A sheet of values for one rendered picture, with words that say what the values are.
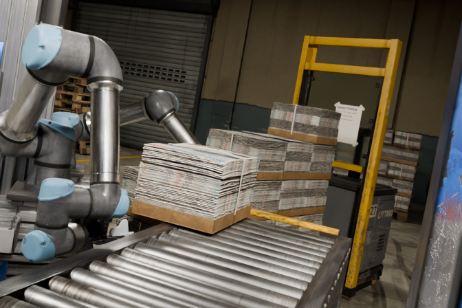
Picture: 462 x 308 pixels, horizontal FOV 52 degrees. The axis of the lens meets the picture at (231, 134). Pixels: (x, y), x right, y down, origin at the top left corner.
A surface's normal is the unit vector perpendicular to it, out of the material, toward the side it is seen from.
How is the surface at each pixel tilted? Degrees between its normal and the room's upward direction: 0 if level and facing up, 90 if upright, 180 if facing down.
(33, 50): 85
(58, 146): 90
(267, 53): 90
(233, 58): 90
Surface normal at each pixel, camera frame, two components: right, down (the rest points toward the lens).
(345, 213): -0.63, -0.07
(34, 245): -0.33, -0.02
